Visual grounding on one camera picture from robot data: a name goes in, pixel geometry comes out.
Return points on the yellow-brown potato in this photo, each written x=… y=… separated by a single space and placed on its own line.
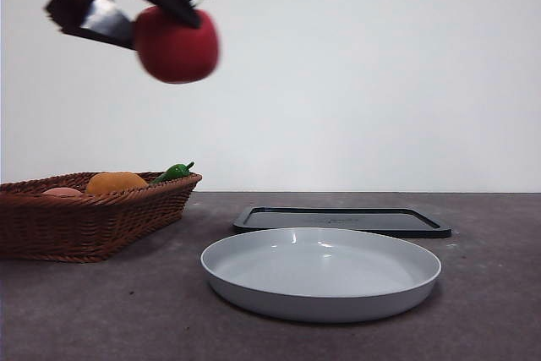
x=114 y=182

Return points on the green chili pepper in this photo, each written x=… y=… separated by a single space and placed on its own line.
x=171 y=173

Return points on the brown wicker basket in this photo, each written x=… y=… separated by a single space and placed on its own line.
x=84 y=225

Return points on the light grey round plate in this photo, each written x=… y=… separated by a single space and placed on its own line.
x=317 y=268

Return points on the pale pink egg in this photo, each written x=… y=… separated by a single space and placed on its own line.
x=63 y=192

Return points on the black flat tray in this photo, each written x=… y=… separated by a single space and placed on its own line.
x=380 y=220

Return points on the red tomato with green stem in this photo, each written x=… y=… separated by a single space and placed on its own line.
x=177 y=52

